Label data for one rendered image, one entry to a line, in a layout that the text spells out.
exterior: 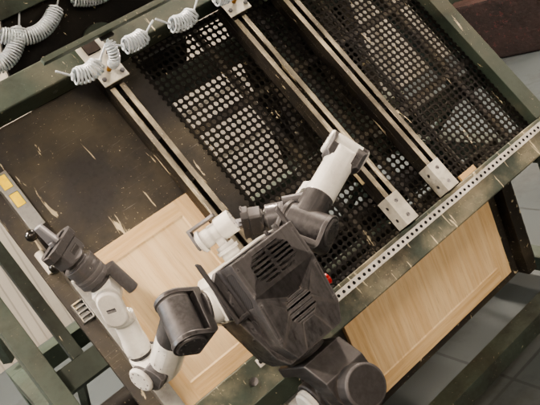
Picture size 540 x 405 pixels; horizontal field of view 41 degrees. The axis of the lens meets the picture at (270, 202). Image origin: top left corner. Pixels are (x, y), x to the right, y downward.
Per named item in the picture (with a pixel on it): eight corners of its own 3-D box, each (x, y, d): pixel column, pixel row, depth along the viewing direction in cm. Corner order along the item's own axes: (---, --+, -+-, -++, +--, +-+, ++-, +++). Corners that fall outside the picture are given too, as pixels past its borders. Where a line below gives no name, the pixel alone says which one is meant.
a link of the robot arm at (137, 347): (128, 307, 205) (153, 358, 213) (104, 331, 198) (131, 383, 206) (156, 311, 199) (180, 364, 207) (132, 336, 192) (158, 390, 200)
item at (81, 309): (83, 325, 225) (84, 323, 223) (70, 307, 226) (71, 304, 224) (95, 317, 227) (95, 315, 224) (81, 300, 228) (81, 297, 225)
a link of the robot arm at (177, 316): (199, 354, 189) (210, 325, 179) (166, 364, 184) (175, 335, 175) (182, 318, 195) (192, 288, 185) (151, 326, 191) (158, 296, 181)
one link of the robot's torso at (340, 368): (398, 388, 178) (357, 329, 178) (362, 423, 173) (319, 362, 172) (346, 389, 204) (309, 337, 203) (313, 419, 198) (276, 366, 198)
